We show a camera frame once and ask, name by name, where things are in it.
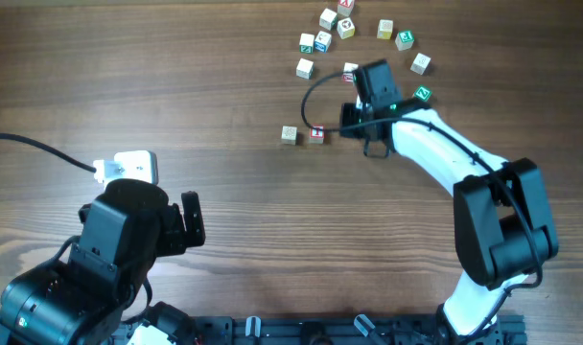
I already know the wooden block red letter I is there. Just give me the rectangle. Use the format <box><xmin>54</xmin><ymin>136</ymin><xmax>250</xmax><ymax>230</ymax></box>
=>
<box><xmin>309</xmin><ymin>126</ymin><xmax>325</xmax><ymax>144</ymax></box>

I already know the wooden block blue side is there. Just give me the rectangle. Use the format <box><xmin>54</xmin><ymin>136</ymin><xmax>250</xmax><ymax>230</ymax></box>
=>
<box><xmin>281</xmin><ymin>126</ymin><xmax>297</xmax><ymax>146</ymax></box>

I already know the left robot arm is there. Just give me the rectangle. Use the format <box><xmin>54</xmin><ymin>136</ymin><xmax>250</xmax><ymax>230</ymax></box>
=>
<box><xmin>0</xmin><ymin>179</ymin><xmax>205</xmax><ymax>344</ymax></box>

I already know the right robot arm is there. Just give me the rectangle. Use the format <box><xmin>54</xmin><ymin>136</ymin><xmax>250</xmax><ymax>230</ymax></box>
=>
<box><xmin>339</xmin><ymin>60</ymin><xmax>559</xmax><ymax>344</ymax></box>

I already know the wooden block red bottom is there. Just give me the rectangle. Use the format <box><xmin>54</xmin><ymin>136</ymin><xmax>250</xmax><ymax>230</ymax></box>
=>
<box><xmin>342</xmin><ymin>62</ymin><xmax>359</xmax><ymax>83</ymax></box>

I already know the wooden block green letter Z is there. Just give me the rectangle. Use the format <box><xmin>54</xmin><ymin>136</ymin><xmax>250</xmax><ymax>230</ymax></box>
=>
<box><xmin>413</xmin><ymin>85</ymin><xmax>432</xmax><ymax>102</ymax></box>

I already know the plain pale wooden block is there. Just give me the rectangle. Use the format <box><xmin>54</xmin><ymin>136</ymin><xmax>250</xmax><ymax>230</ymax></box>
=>
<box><xmin>410</xmin><ymin>53</ymin><xmax>431</xmax><ymax>75</ymax></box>

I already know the wooden block yellow picture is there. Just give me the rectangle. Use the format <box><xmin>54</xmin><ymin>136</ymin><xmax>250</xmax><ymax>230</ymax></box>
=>
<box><xmin>337</xmin><ymin>17</ymin><xmax>355</xmax><ymax>39</ymax></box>

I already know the wooden block blue picture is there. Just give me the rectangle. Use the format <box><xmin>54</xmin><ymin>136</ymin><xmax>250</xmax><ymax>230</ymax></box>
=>
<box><xmin>314</xmin><ymin>31</ymin><xmax>332</xmax><ymax>53</ymax></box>

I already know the wooden block green Z side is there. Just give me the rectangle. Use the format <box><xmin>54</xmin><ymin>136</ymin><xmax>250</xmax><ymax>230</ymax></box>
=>
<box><xmin>299</xmin><ymin>33</ymin><xmax>315</xmax><ymax>54</ymax></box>

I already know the wooden block red letter X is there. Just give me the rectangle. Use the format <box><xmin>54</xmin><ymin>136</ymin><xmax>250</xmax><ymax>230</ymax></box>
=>
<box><xmin>338</xmin><ymin>0</ymin><xmax>355</xmax><ymax>17</ymax></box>

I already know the black right camera cable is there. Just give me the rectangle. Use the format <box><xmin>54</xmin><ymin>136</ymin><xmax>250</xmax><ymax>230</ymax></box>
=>
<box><xmin>300</xmin><ymin>70</ymin><xmax>545</xmax><ymax>345</ymax></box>

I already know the black camera cable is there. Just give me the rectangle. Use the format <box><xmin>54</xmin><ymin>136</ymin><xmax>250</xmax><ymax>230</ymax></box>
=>
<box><xmin>300</xmin><ymin>70</ymin><xmax>545</xmax><ymax>345</ymax></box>
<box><xmin>0</xmin><ymin>132</ymin><xmax>99</xmax><ymax>173</ymax></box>

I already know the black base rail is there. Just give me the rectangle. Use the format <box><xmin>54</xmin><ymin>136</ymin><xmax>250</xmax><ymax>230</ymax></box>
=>
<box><xmin>116</xmin><ymin>301</ymin><xmax>527</xmax><ymax>345</ymax></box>

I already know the black left camera cable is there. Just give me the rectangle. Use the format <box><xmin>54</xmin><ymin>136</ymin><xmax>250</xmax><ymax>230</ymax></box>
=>
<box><xmin>0</xmin><ymin>132</ymin><xmax>99</xmax><ymax>173</ymax></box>

